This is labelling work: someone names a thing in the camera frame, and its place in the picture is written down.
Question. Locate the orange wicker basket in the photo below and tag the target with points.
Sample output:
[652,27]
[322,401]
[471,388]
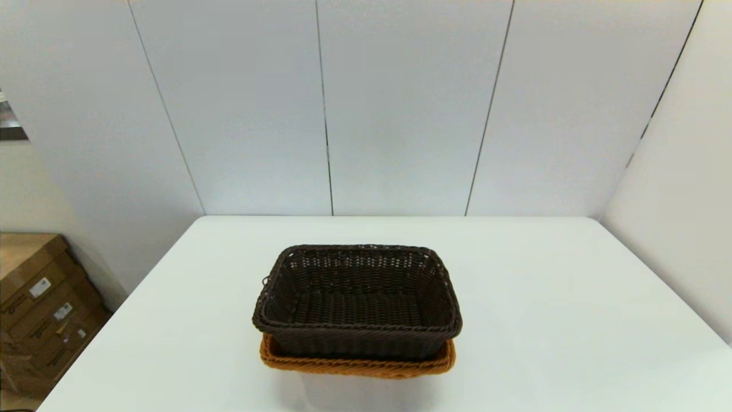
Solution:
[354,367]

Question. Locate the brown cardboard box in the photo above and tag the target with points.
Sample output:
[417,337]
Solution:
[28,257]
[34,363]
[40,320]

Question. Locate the grey metal wall fixture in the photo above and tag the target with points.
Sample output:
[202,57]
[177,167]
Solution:
[10,129]

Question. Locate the dark brown wicker basket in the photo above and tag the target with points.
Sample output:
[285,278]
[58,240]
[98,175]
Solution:
[357,303]

